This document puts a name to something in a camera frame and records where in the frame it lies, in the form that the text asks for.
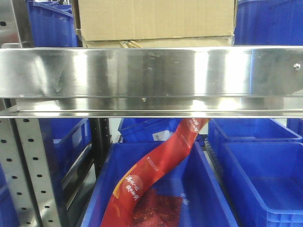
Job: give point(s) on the blue bin upper left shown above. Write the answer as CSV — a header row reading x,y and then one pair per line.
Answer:
x,y
52,24

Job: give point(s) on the blue bin rear centre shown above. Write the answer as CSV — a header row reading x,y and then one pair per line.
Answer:
x,y
135,130

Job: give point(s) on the perforated steel shelf upright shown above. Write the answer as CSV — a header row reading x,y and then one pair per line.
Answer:
x,y
27,152

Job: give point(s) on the blue plastic bin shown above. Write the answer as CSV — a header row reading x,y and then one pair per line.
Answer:
x,y
204,204
265,182

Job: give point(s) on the stainless steel shelf rail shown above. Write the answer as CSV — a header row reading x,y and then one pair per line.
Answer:
x,y
206,82

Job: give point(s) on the blue plastic bin centre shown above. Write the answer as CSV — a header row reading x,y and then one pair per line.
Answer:
x,y
204,204

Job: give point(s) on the red printed snack bag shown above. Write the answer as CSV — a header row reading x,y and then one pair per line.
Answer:
x,y
148,170

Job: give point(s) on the black shelf post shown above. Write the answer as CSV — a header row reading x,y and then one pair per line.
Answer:
x,y
101,140

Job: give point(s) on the blue bin lower left corner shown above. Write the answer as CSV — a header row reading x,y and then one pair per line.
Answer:
x,y
8,216

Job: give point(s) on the red crinkled packet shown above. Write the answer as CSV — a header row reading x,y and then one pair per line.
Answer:
x,y
155,210

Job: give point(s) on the blue bin far right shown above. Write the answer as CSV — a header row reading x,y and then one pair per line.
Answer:
x,y
294,130

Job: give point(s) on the brown corrugated cardboard box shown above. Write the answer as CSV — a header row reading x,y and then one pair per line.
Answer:
x,y
157,23

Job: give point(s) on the blue bin rear right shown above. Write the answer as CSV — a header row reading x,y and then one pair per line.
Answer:
x,y
222,130

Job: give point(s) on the blue plastic bin right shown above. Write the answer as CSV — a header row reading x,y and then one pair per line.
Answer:
x,y
265,182

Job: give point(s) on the blue bin upper right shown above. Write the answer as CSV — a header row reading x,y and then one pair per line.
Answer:
x,y
269,22

